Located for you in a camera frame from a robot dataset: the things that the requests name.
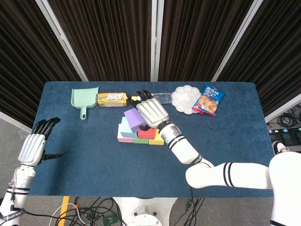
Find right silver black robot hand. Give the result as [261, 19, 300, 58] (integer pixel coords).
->
[128, 89, 170, 132]

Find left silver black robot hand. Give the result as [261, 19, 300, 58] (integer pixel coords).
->
[17, 117, 67, 167]

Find purple foam cube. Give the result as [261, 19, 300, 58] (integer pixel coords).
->
[123, 108, 148, 134]

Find red foam cube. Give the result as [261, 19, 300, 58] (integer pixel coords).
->
[137, 128, 157, 140]

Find yellow foam cube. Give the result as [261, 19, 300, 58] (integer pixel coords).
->
[148, 129, 165, 146]

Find light blue foam cube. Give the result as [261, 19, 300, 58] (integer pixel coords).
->
[120, 116, 139, 139]

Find pink foam cube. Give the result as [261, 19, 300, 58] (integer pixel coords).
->
[117, 123, 135, 144]

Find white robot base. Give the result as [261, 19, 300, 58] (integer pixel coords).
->
[112, 197, 177, 226]

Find clear plastic water bottle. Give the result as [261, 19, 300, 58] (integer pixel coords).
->
[150, 92, 172, 105]

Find white flower-shaped paint palette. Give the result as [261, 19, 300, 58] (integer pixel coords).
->
[171, 84, 203, 115]

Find tea bottle yellow label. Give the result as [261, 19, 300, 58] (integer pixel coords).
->
[95, 92, 142, 108]

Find blue red snack bag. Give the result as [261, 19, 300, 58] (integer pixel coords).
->
[191, 83, 226, 117]

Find yellow floor tape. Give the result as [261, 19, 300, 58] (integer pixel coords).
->
[57, 196, 71, 226]

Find light green plastic dustpan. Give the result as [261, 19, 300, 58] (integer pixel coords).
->
[71, 86, 100, 121]

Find blue tablecloth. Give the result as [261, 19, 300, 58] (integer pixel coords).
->
[20, 81, 283, 198]

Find dark pleated partition screen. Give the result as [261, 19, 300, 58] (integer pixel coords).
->
[35, 0, 158, 82]
[156, 0, 264, 82]
[211, 0, 301, 123]
[0, 0, 89, 132]

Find green circuit board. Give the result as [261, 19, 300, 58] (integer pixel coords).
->
[103, 215, 117, 226]

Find white black sneaker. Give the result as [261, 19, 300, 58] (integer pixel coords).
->
[272, 140, 289, 156]

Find power strip with lit switches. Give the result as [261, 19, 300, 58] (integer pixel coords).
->
[268, 128, 301, 135]

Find black foot pedal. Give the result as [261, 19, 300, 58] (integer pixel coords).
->
[278, 133, 301, 151]

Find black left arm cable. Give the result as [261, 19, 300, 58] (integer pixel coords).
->
[10, 193, 62, 218]

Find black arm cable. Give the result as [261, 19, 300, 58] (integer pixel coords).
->
[188, 186, 197, 226]
[10, 193, 62, 218]

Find white floor cable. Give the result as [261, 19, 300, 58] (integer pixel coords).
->
[48, 203, 87, 226]

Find black floor cable tangle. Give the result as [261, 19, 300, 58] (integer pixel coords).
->
[47, 197, 127, 226]

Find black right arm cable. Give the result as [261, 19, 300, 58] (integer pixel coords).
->
[188, 186, 197, 226]

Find black coiled floor cables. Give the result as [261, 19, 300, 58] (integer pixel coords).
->
[277, 103, 301, 129]

